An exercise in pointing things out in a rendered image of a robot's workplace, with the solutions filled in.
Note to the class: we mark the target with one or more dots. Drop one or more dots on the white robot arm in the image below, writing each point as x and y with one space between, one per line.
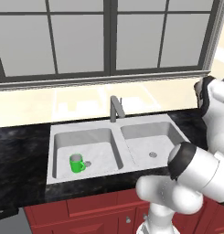
189 176

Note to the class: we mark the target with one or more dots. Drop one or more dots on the grey double sink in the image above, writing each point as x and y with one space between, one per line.
95 146

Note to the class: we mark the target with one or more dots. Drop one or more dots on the green mug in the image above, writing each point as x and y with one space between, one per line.
76 163

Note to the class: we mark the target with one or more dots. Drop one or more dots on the grey tap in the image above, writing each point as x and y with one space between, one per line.
115 107

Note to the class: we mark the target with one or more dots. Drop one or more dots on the grey framed window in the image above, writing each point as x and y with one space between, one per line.
104 39

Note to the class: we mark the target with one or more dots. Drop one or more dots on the red false drawer front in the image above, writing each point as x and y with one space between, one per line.
98 203

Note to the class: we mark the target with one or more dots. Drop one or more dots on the silver cupboard knob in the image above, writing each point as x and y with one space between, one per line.
144 217
128 219

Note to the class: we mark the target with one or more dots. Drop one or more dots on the red cupboard door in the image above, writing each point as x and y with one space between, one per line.
212 221
142 219
83 224

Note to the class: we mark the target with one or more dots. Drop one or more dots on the grey dishwasher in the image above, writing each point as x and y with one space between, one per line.
8 221

